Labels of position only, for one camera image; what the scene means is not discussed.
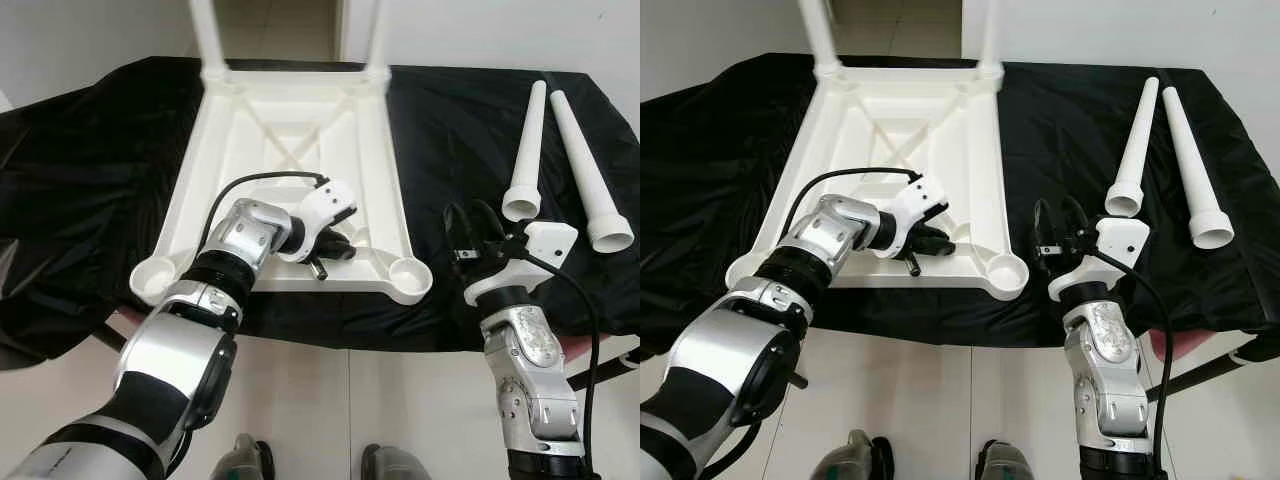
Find black table cloth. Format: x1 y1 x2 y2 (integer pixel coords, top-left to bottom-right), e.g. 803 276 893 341
640 52 1280 361
0 55 640 371

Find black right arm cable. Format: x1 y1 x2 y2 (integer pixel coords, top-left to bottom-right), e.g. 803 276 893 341
518 248 603 476
1093 248 1178 476

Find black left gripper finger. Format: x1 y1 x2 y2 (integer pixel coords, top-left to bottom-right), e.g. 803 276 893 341
318 228 359 263
908 224 957 258

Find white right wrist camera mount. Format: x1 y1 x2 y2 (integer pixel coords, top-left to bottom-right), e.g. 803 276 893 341
464 221 580 307
1047 217 1153 302

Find robot right leg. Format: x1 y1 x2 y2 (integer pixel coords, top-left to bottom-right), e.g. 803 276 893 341
973 439 1043 480
358 442 438 480

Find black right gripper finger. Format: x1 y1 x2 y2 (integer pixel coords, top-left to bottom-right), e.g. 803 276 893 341
1032 197 1057 263
1059 194 1093 243
471 197 510 248
442 202 473 263

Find white plastic table leg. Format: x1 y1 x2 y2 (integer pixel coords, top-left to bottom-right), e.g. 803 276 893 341
797 0 844 82
974 0 1005 82
549 89 637 254
361 0 394 87
500 81 550 224
1161 86 1237 252
187 0 232 87
1104 76 1162 219

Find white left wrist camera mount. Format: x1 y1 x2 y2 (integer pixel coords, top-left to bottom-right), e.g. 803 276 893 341
884 172 951 260
297 177 360 264

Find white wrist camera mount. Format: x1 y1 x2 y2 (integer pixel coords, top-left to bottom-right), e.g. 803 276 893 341
884 172 951 260
1047 217 1153 302
464 221 580 307
297 177 360 264

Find white plastic table top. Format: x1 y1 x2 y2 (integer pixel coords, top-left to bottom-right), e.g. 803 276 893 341
724 57 1032 302
129 60 435 307

